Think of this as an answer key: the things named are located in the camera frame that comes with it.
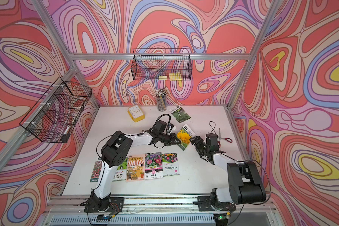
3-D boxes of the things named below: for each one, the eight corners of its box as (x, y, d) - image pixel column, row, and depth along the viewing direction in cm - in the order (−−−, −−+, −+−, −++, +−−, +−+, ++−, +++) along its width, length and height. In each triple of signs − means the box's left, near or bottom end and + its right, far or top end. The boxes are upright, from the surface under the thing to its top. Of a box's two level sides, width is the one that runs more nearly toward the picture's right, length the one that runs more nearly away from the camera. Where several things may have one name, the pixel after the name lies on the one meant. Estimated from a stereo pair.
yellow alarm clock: (134, 123, 110) (134, 121, 108) (126, 110, 119) (126, 108, 117) (146, 117, 114) (146, 115, 112) (137, 106, 123) (137, 103, 121)
